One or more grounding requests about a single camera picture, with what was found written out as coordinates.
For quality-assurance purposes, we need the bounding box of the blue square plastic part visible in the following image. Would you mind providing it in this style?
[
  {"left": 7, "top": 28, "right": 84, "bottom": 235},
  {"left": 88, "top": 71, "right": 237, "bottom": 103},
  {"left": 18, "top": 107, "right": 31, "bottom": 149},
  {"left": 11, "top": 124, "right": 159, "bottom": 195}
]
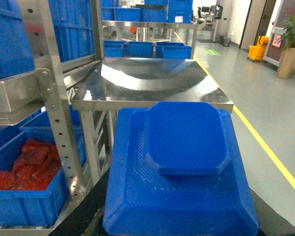
[{"left": 103, "top": 102, "right": 260, "bottom": 236}]

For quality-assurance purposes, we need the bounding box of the red parts pile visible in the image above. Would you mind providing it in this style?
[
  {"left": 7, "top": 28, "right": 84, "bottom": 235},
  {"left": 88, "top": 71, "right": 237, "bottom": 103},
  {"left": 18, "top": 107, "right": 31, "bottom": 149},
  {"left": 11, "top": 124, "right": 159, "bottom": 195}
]
[{"left": 0, "top": 139, "right": 61, "bottom": 191}]

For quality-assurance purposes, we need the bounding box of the blue bin with red parts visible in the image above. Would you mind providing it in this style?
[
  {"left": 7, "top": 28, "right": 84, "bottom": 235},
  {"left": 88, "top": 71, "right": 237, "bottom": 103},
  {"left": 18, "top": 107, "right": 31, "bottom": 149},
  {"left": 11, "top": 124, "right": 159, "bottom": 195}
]
[{"left": 0, "top": 132, "right": 68, "bottom": 227}]

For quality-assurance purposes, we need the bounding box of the steel shelf rack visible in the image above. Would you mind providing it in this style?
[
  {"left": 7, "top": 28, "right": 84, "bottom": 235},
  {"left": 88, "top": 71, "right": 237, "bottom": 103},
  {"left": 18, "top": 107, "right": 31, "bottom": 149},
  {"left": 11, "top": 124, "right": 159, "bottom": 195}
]
[{"left": 0, "top": 0, "right": 106, "bottom": 236}]

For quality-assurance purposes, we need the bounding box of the steel table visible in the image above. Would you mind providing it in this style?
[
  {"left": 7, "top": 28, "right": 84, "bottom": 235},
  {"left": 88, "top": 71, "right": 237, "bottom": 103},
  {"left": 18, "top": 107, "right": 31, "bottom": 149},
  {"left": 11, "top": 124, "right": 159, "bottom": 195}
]
[{"left": 72, "top": 58, "right": 233, "bottom": 178}]

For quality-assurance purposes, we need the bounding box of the yellow mop bucket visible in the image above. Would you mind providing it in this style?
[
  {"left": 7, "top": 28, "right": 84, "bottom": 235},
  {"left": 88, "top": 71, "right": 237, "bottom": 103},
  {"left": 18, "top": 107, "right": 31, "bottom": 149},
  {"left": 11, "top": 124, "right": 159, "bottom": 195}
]
[{"left": 248, "top": 36, "right": 269, "bottom": 61}]

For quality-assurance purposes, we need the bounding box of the blue upper left bin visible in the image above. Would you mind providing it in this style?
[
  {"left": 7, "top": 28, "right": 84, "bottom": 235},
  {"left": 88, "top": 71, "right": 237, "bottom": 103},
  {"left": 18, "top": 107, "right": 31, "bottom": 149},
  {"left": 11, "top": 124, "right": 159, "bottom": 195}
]
[{"left": 0, "top": 1, "right": 34, "bottom": 79}]

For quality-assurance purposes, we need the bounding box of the plant in gold pot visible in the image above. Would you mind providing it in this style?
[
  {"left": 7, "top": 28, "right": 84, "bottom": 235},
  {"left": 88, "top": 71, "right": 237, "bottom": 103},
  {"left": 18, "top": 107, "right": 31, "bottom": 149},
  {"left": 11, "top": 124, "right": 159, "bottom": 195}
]
[{"left": 277, "top": 16, "right": 295, "bottom": 79}]

